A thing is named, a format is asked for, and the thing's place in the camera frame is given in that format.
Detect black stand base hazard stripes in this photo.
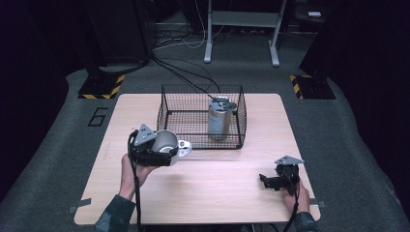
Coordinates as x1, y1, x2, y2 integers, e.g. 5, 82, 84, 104
77, 72, 126, 101
289, 73, 337, 101

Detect black floor cable bundle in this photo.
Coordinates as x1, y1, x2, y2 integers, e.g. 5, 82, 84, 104
148, 52, 222, 95

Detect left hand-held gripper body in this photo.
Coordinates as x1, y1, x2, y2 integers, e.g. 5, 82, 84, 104
128, 124, 158, 166

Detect grey tape strip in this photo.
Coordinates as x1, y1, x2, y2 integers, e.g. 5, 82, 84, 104
308, 198, 327, 209
67, 197, 93, 215

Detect black wire mesh basket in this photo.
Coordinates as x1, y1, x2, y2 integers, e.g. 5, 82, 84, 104
157, 84, 248, 150

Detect left hand-held gripper black cable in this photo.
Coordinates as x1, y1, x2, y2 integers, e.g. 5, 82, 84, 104
128, 130, 143, 232

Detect silver metal mug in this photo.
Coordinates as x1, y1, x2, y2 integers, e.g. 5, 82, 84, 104
151, 130, 193, 167

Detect right hand-held gripper black cable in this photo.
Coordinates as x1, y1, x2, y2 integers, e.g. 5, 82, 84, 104
281, 173, 302, 232

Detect hand-held gripper black cable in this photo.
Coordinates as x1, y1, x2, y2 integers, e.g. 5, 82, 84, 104
281, 173, 302, 232
128, 130, 143, 232

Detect white metal desk frame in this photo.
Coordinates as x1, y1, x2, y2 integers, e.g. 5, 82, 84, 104
203, 0, 288, 68

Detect white floor cable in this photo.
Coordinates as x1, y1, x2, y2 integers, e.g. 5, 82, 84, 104
153, 0, 226, 51

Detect steel tumbler with straw lid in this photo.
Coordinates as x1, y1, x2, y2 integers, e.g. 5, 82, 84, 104
206, 93, 239, 142

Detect person's right hand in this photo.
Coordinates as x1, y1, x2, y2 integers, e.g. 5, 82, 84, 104
283, 182, 310, 215

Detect person's left hand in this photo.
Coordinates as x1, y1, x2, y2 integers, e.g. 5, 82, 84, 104
119, 154, 159, 201

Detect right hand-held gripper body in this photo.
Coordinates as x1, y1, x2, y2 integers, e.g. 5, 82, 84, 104
274, 155, 305, 196

